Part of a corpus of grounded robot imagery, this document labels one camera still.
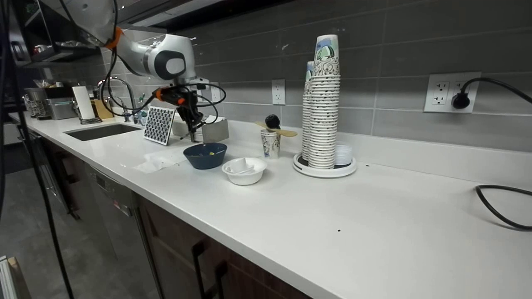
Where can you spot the white bowl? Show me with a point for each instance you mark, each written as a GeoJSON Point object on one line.
{"type": "Point", "coordinates": [243, 171]}

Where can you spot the blue bowl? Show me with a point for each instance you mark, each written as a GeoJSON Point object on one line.
{"type": "Point", "coordinates": [205, 158]}

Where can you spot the clear glass stirrer cup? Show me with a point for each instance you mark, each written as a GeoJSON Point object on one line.
{"type": "Point", "coordinates": [270, 143]}

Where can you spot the stainless steel sink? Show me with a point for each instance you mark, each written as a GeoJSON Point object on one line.
{"type": "Point", "coordinates": [102, 131]}

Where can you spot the silver Franka robot arm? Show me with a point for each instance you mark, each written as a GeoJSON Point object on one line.
{"type": "Point", "coordinates": [150, 51]}

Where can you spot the white round cup tray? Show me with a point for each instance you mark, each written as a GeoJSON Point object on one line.
{"type": "Point", "coordinates": [326, 169]}

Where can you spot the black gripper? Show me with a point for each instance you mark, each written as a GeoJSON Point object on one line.
{"type": "Point", "coordinates": [187, 104]}

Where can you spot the patterned paper cup stack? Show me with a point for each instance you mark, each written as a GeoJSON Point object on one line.
{"type": "Point", "coordinates": [308, 109]}
{"type": "Point", "coordinates": [326, 104]}

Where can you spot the wooden stir stick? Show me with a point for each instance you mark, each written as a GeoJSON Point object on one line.
{"type": "Point", "coordinates": [285, 131]}

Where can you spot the metal countertop appliance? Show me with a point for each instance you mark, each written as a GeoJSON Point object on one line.
{"type": "Point", "coordinates": [52, 101]}

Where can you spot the black ball-top stopper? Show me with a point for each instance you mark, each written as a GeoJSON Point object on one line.
{"type": "Point", "coordinates": [273, 121]}

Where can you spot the white framed tablet stand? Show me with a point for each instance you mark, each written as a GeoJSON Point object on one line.
{"type": "Point", "coordinates": [84, 103]}

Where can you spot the white outlet with plug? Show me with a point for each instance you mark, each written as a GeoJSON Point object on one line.
{"type": "Point", "coordinates": [438, 93]}

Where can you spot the white single wall outlet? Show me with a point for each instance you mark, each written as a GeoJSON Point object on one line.
{"type": "Point", "coordinates": [278, 91]}

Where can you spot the black power plug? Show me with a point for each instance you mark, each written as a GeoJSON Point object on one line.
{"type": "Point", "coordinates": [461, 100]}

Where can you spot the black white checkerboard calibration board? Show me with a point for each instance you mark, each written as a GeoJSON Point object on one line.
{"type": "Point", "coordinates": [160, 124]}

